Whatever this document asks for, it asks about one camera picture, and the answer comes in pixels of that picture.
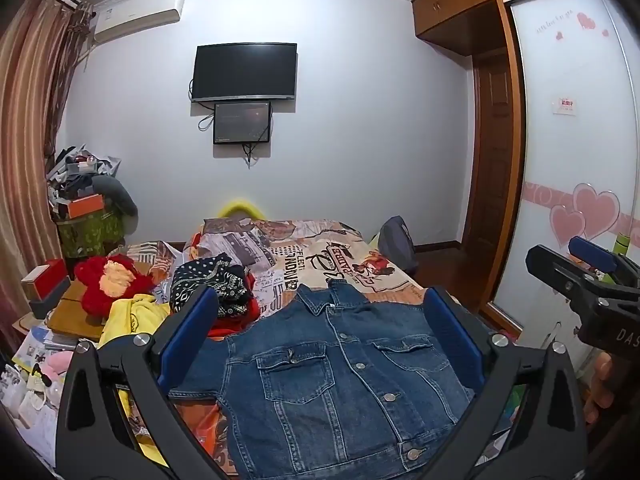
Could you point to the person's right hand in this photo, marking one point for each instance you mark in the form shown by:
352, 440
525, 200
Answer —
608, 371

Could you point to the yellow garment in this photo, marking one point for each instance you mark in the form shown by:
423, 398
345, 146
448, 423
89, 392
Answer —
140, 314

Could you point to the orange box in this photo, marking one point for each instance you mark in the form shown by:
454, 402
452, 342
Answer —
85, 205

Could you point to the striped brown curtain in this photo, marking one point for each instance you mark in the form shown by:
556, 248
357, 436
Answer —
39, 54

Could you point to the black wall television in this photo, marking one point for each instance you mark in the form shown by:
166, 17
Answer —
244, 71

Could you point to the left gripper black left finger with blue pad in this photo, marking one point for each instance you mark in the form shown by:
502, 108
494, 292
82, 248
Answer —
93, 437

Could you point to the yellow chair back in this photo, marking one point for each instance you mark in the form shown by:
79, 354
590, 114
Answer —
241, 209

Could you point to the green patterned box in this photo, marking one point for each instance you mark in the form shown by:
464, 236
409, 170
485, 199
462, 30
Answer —
93, 234

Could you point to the blue denim jacket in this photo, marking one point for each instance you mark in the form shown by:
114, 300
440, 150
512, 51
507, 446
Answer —
333, 386

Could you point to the navy patterned folded garment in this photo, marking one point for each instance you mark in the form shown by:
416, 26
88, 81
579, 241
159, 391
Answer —
219, 273

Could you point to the wooden bedside board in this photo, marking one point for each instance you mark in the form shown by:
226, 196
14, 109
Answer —
68, 318

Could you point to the wooden wardrobe frame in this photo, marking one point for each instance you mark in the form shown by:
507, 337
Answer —
482, 31

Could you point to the red and grey box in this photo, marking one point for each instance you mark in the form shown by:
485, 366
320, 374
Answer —
45, 285

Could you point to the dark blue backpack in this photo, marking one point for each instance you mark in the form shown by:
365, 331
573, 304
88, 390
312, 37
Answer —
396, 245

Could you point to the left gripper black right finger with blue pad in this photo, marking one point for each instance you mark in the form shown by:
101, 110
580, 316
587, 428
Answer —
484, 407

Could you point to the printed newspaper pattern bedspread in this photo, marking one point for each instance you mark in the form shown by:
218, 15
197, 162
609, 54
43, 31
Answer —
278, 257

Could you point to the white sliding door with hearts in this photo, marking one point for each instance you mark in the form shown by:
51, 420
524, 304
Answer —
580, 66

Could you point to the white air conditioner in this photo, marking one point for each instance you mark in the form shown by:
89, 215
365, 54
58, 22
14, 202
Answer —
131, 16

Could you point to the red folded garment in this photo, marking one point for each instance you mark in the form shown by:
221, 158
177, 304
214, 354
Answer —
229, 325

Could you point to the small black wall monitor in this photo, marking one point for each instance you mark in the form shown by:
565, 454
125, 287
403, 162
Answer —
242, 123

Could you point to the red plush toy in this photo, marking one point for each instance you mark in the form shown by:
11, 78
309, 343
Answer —
108, 279

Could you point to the grey pillow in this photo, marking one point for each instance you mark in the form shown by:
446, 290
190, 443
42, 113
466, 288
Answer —
114, 191

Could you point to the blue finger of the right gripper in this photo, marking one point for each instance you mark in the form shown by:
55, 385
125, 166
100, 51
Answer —
592, 254

